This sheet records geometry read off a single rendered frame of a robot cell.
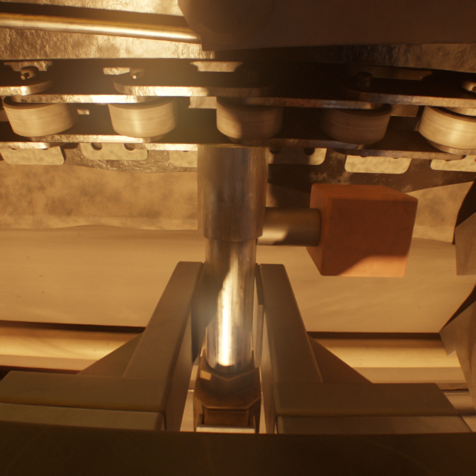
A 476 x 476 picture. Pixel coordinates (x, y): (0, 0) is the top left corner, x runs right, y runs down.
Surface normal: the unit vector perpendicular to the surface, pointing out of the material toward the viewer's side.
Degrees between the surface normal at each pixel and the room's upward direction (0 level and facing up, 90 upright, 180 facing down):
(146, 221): 7
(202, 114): 0
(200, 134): 90
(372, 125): 15
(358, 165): 1
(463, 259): 90
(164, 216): 47
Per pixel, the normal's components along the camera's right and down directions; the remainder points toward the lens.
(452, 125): -0.59, 0.53
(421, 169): -0.02, 0.67
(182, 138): 0.02, -0.74
